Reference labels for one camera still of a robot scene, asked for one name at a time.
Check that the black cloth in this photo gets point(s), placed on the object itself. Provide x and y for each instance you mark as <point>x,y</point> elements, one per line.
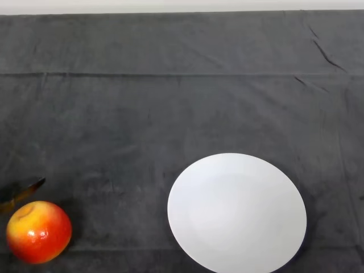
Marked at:
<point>142,113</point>

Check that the white round plate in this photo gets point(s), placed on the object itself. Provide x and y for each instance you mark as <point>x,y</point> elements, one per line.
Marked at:
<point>236,213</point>

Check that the red and yellow apple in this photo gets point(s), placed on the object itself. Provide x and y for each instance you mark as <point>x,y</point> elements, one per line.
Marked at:
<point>38,234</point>

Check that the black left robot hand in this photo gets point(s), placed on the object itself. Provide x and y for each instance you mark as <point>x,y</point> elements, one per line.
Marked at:
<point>17,193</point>

